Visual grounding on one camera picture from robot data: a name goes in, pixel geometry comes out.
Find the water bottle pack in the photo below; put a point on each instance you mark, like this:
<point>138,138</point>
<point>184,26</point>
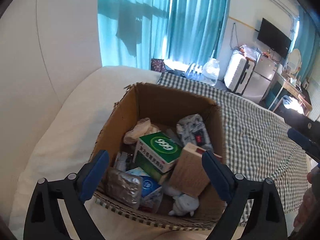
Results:
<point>194,72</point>

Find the brown cardboard box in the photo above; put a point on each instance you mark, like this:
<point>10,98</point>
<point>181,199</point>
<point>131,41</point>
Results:
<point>165,107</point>

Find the white plush toy blue star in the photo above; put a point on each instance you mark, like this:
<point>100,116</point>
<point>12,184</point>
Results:
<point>183,203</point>

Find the checkered tablecloth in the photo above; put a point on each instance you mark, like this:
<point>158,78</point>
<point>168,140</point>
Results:
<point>256,141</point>

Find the silver patterned pouch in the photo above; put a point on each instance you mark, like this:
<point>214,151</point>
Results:
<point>191,129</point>

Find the kraft paper box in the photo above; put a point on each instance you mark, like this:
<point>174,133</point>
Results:
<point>189,176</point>

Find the large water jug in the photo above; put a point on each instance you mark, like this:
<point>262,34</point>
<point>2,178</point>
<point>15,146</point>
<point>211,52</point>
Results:
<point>210,72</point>

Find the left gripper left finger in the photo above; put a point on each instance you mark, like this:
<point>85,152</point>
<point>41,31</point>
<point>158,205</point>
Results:
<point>44,218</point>

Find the green 999 medicine box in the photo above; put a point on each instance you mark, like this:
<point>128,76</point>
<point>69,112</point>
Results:
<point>156,154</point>

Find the person right hand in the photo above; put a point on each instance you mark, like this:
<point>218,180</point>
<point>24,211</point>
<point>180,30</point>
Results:
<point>309,201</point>

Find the wooden desk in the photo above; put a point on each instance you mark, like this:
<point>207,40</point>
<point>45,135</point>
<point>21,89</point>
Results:
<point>279,87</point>

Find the white suitcase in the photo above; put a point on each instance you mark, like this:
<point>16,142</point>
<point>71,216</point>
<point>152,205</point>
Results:
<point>238,72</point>

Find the patterned gift bag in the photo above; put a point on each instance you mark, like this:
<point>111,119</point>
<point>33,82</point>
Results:
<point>158,65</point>

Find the silver foil blister pack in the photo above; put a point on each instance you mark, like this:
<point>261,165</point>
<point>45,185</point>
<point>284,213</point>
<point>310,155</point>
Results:
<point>124,187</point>

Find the oval vanity mirror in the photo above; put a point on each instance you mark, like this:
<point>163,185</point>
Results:
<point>294,62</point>

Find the silver mini fridge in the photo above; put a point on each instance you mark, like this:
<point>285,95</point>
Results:
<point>260,79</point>

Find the teal curtain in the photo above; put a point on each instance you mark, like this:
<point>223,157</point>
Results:
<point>133,32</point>

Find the blue tissue pack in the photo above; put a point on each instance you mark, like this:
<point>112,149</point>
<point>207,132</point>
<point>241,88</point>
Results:
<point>151,191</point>

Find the black wall television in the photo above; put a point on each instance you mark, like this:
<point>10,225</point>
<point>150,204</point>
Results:
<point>275,39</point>

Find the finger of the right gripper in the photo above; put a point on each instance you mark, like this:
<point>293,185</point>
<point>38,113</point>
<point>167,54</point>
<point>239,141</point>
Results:
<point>310,147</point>

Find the cream cloth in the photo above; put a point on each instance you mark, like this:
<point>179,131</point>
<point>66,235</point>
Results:
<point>142,127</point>

